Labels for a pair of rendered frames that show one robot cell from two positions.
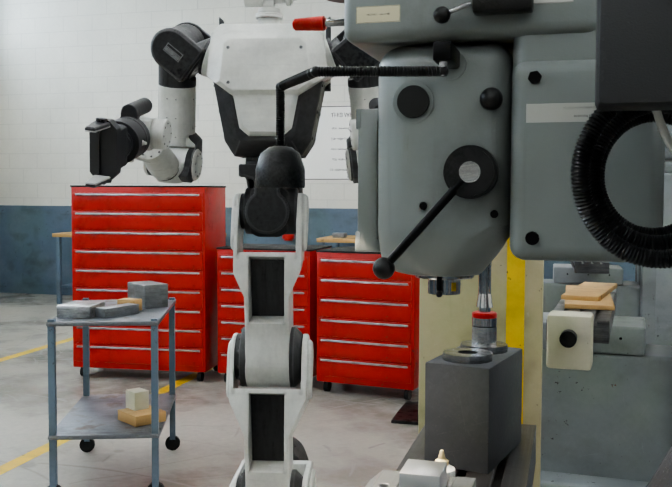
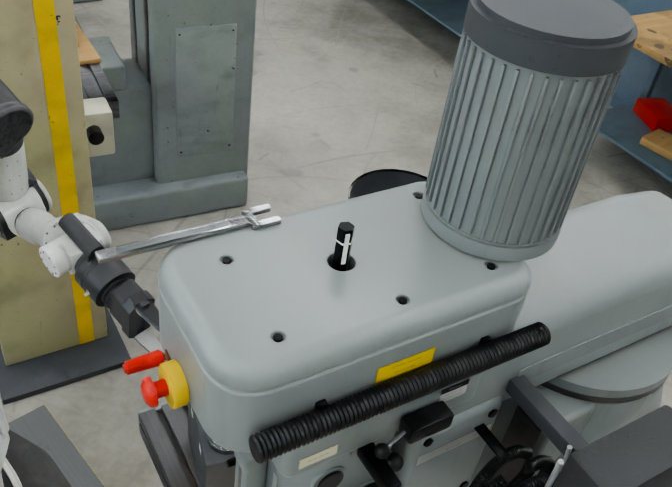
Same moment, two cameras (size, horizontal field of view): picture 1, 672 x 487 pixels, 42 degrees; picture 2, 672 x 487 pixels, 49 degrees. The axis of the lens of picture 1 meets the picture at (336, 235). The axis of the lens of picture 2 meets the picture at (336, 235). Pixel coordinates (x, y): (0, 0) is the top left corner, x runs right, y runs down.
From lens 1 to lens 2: 142 cm
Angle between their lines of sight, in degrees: 58
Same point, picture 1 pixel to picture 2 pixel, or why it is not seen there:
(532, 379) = (85, 197)
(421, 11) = (355, 440)
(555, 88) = (439, 441)
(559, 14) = (453, 402)
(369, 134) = (256, 472)
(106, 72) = not seen: outside the picture
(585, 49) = (460, 408)
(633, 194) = (467, 467)
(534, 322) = (81, 153)
